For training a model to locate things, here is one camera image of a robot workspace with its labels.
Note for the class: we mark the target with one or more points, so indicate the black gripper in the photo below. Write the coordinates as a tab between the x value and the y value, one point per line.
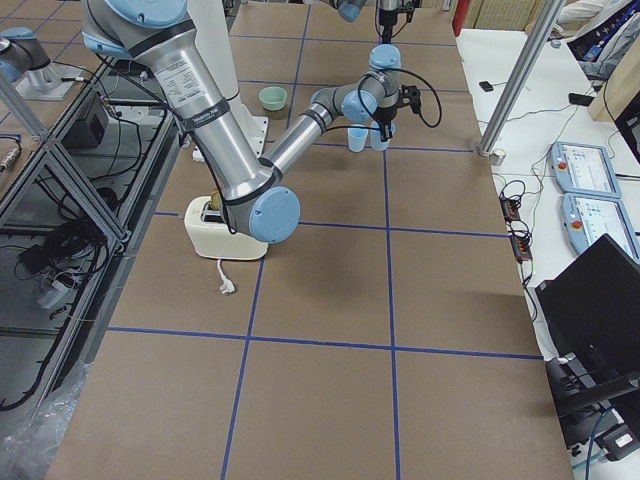
387	17
384	114

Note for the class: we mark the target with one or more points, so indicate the blue cup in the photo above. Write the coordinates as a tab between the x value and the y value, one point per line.
357	137
375	138

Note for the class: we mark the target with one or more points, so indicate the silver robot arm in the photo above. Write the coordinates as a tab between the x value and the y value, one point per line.
350	10
161	35

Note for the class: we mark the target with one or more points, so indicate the small black device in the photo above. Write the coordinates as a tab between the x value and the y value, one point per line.
486	86

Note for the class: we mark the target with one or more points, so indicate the green bowl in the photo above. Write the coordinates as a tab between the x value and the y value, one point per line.
273	98

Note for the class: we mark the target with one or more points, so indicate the orange black usb hub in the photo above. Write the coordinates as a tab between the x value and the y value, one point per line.
518	231

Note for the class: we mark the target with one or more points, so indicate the toast slice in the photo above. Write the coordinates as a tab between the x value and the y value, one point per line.
215	201

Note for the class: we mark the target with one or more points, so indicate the upper teach pendant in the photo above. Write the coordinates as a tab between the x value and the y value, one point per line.
584	169

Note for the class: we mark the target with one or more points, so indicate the teach pendant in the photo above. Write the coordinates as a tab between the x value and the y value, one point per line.
584	169
588	217

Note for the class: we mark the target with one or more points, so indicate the cream toaster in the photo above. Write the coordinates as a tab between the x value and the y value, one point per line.
211	237

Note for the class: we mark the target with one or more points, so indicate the seated person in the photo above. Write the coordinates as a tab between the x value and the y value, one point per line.
609	29

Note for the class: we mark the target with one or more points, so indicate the lower teach pendant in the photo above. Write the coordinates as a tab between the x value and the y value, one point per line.
588	217

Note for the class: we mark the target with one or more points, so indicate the white toaster plug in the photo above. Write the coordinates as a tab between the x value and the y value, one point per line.
226	286

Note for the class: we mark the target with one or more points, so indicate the black laptop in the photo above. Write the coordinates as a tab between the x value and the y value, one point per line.
592	307

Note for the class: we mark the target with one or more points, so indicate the aluminium frame post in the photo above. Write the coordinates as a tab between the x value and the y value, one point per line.
525	62

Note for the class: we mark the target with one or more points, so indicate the white pedestal column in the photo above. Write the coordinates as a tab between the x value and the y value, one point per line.
212	42

